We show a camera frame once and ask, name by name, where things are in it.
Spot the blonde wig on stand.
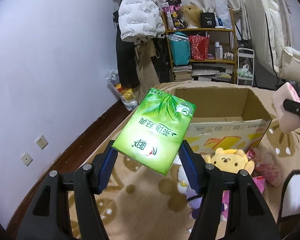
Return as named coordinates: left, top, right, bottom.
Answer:
left=181, top=3, right=203, bottom=29

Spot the white folded mattress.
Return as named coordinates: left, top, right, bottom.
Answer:
left=244, top=0, right=300, bottom=83

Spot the plastic bag of toys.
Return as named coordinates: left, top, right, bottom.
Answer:
left=105, top=69, right=138, bottom=111

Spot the beige coat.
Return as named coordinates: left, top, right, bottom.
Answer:
left=133, top=40, right=160, bottom=103

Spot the pink tissue pack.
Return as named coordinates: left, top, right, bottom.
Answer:
left=247, top=147, right=283, bottom=187

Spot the green tissue pack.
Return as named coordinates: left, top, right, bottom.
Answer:
left=113, top=88, right=196, bottom=175

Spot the upper wall socket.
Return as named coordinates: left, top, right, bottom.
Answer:
left=36, top=135, right=49, bottom=150

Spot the stack of books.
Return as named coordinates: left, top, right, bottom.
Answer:
left=173, top=65, right=192, bottom=81

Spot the teal bag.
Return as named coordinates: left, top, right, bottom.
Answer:
left=168, top=32, right=191, bottom=66

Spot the black and white plush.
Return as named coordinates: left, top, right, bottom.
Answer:
left=277, top=170, right=300, bottom=225

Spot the pink bear plush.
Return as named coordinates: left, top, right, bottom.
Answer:
left=251, top=176, right=266, bottom=199

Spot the white trolley cart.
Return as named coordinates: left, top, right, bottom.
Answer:
left=237, top=47, right=255, bottom=87

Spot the lower wall socket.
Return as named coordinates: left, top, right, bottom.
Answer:
left=20, top=153, right=33, bottom=166

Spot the purple doll plush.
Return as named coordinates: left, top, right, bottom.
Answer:
left=177, top=165, right=230, bottom=221

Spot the open cardboard box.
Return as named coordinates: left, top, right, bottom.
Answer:
left=175, top=86, right=272, bottom=154

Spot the yellow bear plush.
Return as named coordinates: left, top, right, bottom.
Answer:
left=204, top=147, right=255, bottom=175

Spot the white puffer jacket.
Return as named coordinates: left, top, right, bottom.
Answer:
left=118, top=0, right=165, bottom=43

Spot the wooden shelf unit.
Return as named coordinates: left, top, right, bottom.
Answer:
left=161, top=4, right=237, bottom=82

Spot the black box with 40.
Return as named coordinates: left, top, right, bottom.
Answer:
left=200, top=12, right=216, bottom=28

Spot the wall socket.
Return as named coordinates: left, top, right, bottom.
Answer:
left=20, top=153, right=33, bottom=166
left=36, top=135, right=49, bottom=150

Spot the red gift bag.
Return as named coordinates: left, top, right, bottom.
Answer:
left=189, top=35, right=210, bottom=60

